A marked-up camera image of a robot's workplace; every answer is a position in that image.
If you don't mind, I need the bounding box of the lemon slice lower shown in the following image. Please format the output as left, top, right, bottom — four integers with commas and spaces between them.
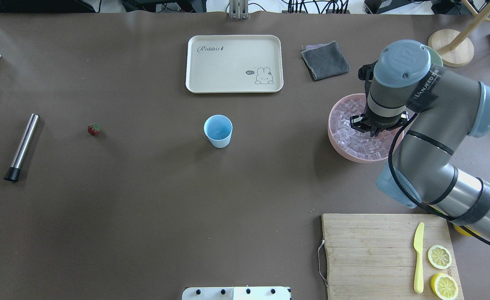
427, 245, 452, 270

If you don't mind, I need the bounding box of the cream rabbit tray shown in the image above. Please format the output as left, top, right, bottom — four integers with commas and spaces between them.
185, 35, 284, 94

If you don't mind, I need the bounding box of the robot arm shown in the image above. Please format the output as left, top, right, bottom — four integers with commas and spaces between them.
350, 40, 490, 245

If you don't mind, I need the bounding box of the lemon slice upper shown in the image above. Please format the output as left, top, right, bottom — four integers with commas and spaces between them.
430, 273, 460, 300

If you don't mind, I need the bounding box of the small strawberry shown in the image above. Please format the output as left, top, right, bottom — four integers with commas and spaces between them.
87, 123, 101, 135

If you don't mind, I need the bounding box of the light green bowl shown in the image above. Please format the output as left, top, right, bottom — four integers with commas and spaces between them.
425, 45, 444, 66

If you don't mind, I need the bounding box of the yellow lemon left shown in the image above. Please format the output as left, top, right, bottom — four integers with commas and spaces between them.
453, 225, 480, 237

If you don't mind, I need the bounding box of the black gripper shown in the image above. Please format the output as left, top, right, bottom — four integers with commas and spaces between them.
350, 112, 409, 137

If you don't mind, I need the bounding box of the yellow plastic knife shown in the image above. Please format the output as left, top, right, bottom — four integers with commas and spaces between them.
413, 222, 425, 294

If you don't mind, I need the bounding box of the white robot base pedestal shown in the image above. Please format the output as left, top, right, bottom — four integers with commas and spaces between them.
181, 285, 292, 300

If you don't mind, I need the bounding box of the pile of ice cubes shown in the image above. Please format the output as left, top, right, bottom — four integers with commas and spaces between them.
330, 97, 397, 160

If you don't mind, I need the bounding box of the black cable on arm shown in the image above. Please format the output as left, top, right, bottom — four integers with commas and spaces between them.
388, 113, 490, 252

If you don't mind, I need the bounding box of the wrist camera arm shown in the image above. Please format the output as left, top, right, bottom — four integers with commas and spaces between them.
357, 61, 377, 81

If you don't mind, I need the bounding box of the light blue cup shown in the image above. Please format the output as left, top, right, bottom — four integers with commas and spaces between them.
204, 115, 233, 148

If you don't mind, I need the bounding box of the grey folded cloth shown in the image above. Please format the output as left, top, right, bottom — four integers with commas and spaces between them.
301, 40, 350, 81

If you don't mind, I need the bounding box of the lemon slice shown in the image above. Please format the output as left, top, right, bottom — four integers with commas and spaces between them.
430, 273, 460, 300
427, 245, 452, 270

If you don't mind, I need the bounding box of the steel muddler black tip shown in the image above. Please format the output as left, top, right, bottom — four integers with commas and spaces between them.
3, 113, 40, 182

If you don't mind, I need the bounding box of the wooden stand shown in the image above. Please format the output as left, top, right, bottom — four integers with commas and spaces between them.
428, 0, 490, 67

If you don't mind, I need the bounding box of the pink bowl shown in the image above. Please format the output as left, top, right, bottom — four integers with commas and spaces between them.
327, 93, 405, 163

